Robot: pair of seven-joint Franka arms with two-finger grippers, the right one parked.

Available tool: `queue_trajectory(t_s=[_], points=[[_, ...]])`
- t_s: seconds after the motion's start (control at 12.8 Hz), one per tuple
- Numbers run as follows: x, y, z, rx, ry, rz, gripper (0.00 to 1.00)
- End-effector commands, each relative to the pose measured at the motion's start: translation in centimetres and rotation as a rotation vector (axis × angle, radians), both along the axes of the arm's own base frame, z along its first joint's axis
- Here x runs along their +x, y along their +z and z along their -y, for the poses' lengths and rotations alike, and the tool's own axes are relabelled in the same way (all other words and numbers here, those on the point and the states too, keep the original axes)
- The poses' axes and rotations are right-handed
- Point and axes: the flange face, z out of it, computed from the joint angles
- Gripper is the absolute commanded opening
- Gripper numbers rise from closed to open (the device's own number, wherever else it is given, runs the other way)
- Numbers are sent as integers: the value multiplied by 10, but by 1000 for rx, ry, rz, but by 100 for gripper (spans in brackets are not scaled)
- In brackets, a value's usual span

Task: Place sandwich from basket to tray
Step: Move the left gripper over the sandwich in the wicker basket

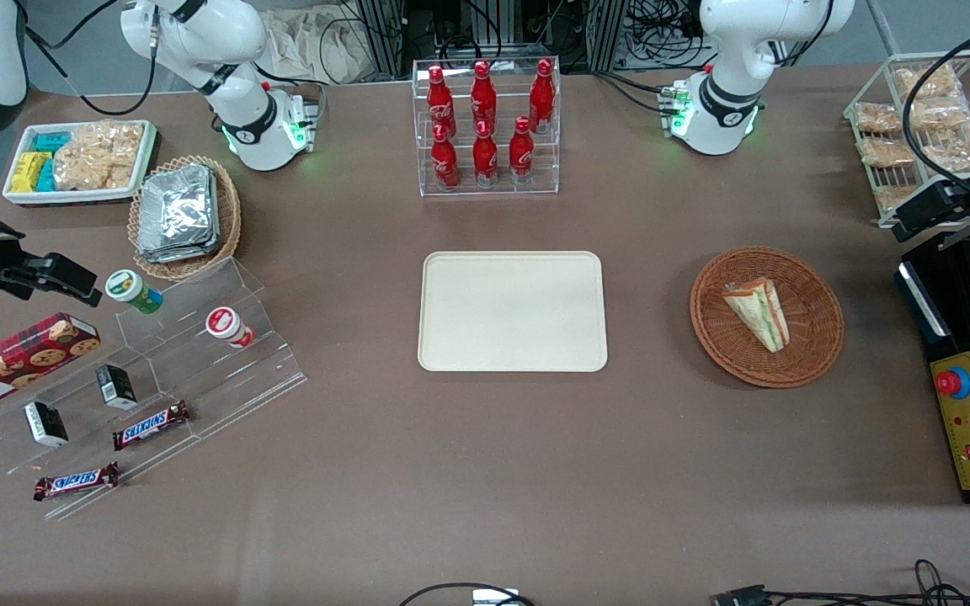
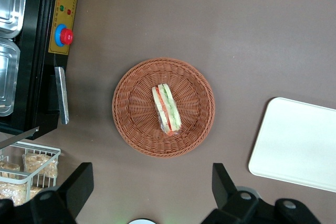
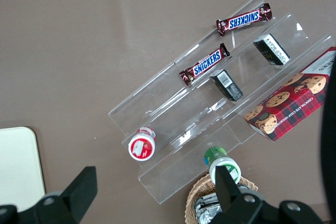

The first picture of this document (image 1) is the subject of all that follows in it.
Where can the triangle sandwich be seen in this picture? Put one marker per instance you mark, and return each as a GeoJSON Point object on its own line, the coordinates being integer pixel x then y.
{"type": "Point", "coordinates": [759, 313]}

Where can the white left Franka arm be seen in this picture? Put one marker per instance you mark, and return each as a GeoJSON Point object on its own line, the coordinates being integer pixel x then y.
{"type": "Point", "coordinates": [729, 42]}

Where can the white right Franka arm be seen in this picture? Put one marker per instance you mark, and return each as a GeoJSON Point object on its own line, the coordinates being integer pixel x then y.
{"type": "Point", "coordinates": [232, 34]}

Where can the round brown wicker basket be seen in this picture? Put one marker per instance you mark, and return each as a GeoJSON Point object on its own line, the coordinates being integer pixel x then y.
{"type": "Point", "coordinates": [809, 337]}

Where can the oval tan wicker basket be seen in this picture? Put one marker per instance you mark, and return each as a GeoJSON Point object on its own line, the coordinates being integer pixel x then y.
{"type": "Point", "coordinates": [230, 219]}

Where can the beige plastic tray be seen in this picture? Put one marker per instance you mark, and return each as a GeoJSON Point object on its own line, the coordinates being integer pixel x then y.
{"type": "Point", "coordinates": [510, 311]}

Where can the clear bagged pastry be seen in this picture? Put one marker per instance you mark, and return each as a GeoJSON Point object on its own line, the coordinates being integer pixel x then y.
{"type": "Point", "coordinates": [876, 118]}
{"type": "Point", "coordinates": [885, 153]}
{"type": "Point", "coordinates": [944, 114]}
{"type": "Point", "coordinates": [893, 198]}
{"type": "Point", "coordinates": [931, 84]}
{"type": "Point", "coordinates": [956, 151]}

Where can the red tartan cookie box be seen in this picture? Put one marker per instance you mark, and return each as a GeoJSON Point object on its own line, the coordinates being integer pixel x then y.
{"type": "Point", "coordinates": [22, 362]}

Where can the white rectangular snack container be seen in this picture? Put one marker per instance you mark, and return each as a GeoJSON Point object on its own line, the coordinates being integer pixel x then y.
{"type": "Point", "coordinates": [22, 197]}

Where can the black yellow control box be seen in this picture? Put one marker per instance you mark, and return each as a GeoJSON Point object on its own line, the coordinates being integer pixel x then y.
{"type": "Point", "coordinates": [956, 303]}

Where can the green labelled white cup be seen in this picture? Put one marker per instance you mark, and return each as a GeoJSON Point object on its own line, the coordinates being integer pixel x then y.
{"type": "Point", "coordinates": [133, 291]}

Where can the teal snack packet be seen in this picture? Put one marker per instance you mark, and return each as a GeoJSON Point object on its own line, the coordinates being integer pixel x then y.
{"type": "Point", "coordinates": [51, 141]}
{"type": "Point", "coordinates": [46, 177]}

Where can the yellow snack packet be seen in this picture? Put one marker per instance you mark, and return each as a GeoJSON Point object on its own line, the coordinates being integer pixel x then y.
{"type": "Point", "coordinates": [28, 172]}

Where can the small black box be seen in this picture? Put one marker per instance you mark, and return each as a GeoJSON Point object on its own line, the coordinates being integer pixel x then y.
{"type": "Point", "coordinates": [117, 387]}
{"type": "Point", "coordinates": [45, 424]}

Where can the clear bag of crackers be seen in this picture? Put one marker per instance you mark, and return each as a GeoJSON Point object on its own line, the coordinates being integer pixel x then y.
{"type": "Point", "coordinates": [98, 156]}

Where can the silver foil packs stack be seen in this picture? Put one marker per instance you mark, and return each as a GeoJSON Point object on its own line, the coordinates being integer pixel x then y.
{"type": "Point", "coordinates": [178, 215]}

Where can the red emergency stop button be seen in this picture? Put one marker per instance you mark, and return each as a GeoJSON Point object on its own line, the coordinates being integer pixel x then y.
{"type": "Point", "coordinates": [951, 383]}

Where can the clear acrylic stepped stand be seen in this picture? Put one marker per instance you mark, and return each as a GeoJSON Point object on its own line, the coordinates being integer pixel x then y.
{"type": "Point", "coordinates": [190, 370]}

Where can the Snickers chocolate bar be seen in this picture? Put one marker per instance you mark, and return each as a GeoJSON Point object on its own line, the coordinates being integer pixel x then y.
{"type": "Point", "coordinates": [75, 481]}
{"type": "Point", "coordinates": [151, 426]}

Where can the red labelled white cup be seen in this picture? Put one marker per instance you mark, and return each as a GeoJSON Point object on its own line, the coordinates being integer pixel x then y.
{"type": "Point", "coordinates": [228, 326]}

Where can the beige crumpled cloth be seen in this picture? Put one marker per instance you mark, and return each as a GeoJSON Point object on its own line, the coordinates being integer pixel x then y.
{"type": "Point", "coordinates": [308, 42]}

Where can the clear acrylic bottle rack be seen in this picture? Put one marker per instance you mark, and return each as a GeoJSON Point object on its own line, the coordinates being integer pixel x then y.
{"type": "Point", "coordinates": [552, 160]}

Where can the red cola bottle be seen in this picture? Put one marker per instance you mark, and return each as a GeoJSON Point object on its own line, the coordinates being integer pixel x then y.
{"type": "Point", "coordinates": [441, 101]}
{"type": "Point", "coordinates": [485, 156]}
{"type": "Point", "coordinates": [483, 97]}
{"type": "Point", "coordinates": [445, 160]}
{"type": "Point", "coordinates": [521, 153]}
{"type": "Point", "coordinates": [542, 94]}

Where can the small white device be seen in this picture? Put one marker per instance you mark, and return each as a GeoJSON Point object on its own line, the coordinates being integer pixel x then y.
{"type": "Point", "coordinates": [495, 598]}

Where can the aluminium frame post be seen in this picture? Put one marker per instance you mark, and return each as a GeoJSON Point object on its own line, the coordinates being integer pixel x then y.
{"type": "Point", "coordinates": [384, 34]}
{"type": "Point", "coordinates": [607, 34]}

